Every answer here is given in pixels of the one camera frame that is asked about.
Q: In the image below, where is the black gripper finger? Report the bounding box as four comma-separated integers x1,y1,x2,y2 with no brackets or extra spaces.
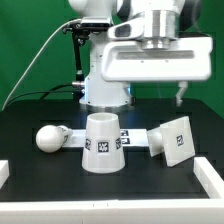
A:
175,81,188,106

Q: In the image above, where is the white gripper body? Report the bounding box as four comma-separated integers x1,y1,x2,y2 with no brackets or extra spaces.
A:
102,14,213,82

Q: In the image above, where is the white square lamp base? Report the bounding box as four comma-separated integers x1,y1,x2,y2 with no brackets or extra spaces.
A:
147,116,195,167

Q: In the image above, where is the white conical lamp shade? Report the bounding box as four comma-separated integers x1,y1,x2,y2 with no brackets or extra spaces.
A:
82,113,125,174

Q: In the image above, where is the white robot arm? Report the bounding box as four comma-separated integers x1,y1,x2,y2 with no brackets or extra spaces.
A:
68,0,213,108

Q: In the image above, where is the white lamp bulb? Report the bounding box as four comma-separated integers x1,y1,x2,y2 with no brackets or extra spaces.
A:
36,125,72,153

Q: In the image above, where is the white marker tag sheet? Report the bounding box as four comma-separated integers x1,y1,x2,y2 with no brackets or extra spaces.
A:
63,129,148,148

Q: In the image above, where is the black camera on stand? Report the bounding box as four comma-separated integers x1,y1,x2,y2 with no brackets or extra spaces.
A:
62,17,112,98

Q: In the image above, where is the grey camera cable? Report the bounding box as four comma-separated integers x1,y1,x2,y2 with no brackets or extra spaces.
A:
1,18,83,111

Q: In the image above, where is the black cable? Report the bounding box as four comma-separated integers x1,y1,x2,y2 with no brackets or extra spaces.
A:
1,83,81,109

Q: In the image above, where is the white L-shaped fence wall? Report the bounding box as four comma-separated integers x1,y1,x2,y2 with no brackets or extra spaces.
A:
0,157,224,224

